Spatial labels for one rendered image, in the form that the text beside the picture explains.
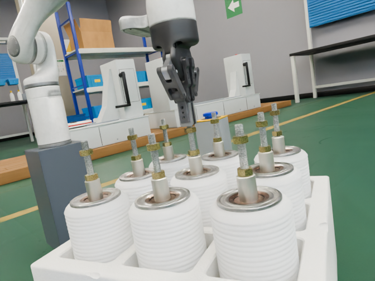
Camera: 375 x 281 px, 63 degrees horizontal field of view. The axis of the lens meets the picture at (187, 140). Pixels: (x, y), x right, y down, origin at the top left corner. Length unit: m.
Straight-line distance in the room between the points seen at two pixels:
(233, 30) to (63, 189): 6.02
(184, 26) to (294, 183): 0.28
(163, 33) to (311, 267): 0.36
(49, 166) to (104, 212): 0.48
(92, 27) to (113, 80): 3.05
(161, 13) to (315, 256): 0.38
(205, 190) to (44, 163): 0.54
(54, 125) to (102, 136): 1.74
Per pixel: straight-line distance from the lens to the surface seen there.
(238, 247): 0.35
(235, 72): 4.14
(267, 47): 6.20
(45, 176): 0.91
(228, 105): 3.69
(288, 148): 0.60
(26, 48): 0.93
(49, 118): 0.93
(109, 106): 2.88
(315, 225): 0.46
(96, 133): 2.63
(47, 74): 0.95
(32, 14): 0.90
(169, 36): 0.47
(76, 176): 0.93
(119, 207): 0.46
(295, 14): 5.96
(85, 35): 5.79
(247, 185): 0.35
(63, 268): 0.48
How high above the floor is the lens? 0.38
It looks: 8 degrees down
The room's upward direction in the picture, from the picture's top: 9 degrees counter-clockwise
